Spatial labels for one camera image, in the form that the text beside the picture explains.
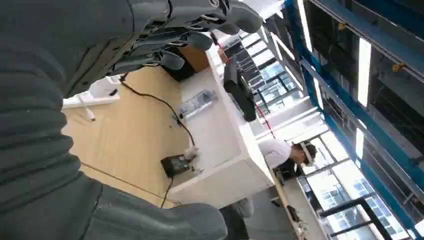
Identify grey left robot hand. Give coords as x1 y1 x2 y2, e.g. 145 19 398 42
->
0 0 264 240

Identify clear plastic package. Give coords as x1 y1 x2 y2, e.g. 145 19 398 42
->
178 89 219 120

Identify black window frame bar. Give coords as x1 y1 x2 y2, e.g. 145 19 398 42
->
318 194 396 240

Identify wooden pole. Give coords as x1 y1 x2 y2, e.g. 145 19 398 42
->
270 168 307 240

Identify white stand base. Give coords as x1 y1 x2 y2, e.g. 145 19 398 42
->
62 75 123 122

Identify short ceiling light panel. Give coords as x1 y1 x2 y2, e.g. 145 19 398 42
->
354 127 365 161

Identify black power adapter box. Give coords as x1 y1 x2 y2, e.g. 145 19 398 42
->
160 153 197 178

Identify person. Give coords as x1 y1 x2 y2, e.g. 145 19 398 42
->
257 138 319 182

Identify long ceiling light panel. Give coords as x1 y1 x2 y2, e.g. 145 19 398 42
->
357 37 373 108

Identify brown wooden box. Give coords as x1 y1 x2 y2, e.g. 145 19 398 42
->
178 44 212 73

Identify person's legs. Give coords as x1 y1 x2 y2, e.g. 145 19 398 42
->
219 198 255 240

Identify white desk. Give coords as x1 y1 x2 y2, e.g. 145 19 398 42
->
167 31 276 210

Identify ribbed grey left arm sleeve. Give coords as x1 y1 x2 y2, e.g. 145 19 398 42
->
0 36 84 215

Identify red barrier tape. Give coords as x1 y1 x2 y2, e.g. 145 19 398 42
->
254 102 276 140

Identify black monitor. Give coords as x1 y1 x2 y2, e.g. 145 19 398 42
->
222 58 258 123

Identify blue steel beam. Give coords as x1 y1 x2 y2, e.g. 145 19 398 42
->
284 0 424 238

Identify black cable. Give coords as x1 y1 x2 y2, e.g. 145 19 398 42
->
119 73 197 210

